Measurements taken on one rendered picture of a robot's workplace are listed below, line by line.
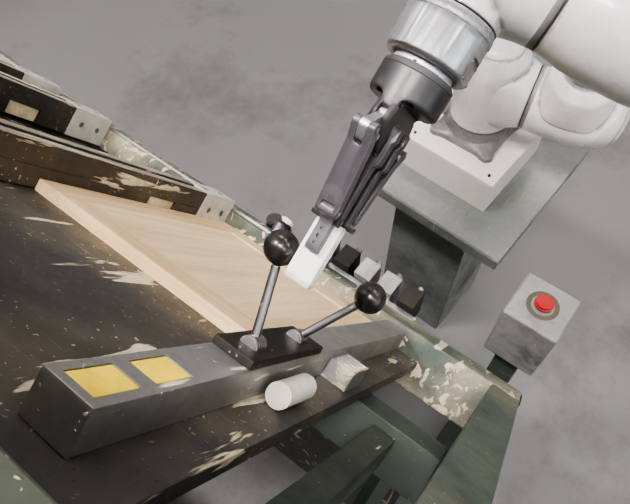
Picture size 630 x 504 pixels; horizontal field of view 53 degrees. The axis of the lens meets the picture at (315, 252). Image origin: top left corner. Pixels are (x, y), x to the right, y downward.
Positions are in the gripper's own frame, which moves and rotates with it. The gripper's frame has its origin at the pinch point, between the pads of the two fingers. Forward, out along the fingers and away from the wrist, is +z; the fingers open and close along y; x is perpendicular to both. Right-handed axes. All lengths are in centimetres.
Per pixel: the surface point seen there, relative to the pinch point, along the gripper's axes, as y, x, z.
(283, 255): -1.4, 2.2, 1.8
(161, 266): 13.0, 22.3, 14.6
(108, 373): -21.4, 1.2, 12.6
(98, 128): 65, 88, 12
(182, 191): 47, 47, 10
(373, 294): 10.4, -5.0, 1.8
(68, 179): 18, 47, 14
